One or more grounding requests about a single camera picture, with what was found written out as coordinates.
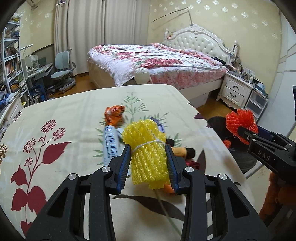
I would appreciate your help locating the white tufted headboard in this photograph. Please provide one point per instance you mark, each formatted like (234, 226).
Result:
(199, 39)

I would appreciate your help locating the orange foam fruit net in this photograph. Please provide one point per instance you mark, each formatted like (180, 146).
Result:
(241, 118)

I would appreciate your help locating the white nightstand with drawers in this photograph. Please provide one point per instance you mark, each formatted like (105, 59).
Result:
(234, 91)

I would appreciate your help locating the white bookshelf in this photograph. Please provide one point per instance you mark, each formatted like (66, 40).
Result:
(11, 67)

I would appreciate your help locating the blue-grey desk chair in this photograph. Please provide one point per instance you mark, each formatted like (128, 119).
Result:
(64, 74)

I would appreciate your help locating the pink floral quilt bed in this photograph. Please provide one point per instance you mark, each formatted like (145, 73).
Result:
(165, 65)

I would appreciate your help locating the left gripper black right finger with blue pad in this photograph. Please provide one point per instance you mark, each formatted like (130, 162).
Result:
(233, 216)

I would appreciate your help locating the orange plastic wrapper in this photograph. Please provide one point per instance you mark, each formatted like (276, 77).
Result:
(175, 170)

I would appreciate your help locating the yellow small bottle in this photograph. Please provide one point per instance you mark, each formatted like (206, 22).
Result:
(186, 153)

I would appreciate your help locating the dark red wrapper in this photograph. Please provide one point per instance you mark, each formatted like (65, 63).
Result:
(193, 164)

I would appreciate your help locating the yellow foam fruit net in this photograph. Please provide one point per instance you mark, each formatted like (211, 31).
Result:
(148, 158)

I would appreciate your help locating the floral cream bed sheet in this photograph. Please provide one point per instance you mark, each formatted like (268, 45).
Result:
(48, 141)

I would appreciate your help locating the beige curtain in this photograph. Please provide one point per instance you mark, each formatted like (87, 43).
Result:
(81, 25)

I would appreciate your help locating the lavender crumpled paper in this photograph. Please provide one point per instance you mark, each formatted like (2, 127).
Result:
(160, 127)

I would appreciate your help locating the orange crumpled snack wrapper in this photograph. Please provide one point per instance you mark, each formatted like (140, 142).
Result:
(113, 114)

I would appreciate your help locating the white round bedpost knob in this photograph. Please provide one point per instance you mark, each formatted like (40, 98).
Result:
(142, 76)

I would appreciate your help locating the study desk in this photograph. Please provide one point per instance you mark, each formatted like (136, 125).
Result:
(35, 69)

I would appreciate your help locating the grey plastic drawer unit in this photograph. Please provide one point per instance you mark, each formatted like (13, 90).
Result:
(256, 103)

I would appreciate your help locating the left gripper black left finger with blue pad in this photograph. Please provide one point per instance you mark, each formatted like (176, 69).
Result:
(62, 216)

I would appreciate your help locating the black trash bag bin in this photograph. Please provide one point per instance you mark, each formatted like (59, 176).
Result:
(237, 149)

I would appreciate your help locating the grey white sachet packet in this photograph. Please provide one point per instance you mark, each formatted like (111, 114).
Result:
(110, 144)

